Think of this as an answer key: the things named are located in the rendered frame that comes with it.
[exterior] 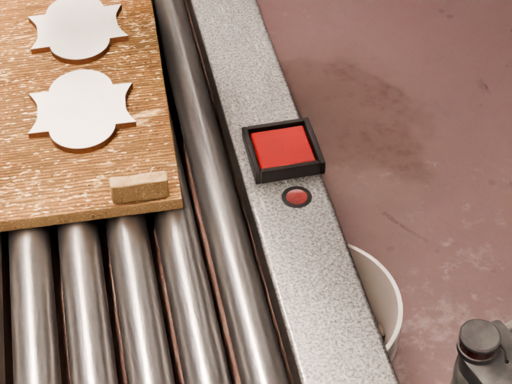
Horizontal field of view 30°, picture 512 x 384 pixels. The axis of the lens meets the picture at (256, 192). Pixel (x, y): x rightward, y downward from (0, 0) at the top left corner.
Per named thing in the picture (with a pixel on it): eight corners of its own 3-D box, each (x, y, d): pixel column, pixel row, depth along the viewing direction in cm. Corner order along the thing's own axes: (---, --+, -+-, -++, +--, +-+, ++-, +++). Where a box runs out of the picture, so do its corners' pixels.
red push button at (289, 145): (302, 133, 107) (302, 124, 106) (316, 170, 103) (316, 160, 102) (250, 142, 106) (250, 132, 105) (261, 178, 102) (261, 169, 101)
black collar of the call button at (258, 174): (308, 128, 108) (308, 116, 106) (325, 174, 102) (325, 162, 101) (241, 138, 107) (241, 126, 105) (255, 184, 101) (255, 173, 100)
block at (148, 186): (168, 187, 98) (166, 168, 96) (170, 200, 97) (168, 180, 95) (111, 194, 98) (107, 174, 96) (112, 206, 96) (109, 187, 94)
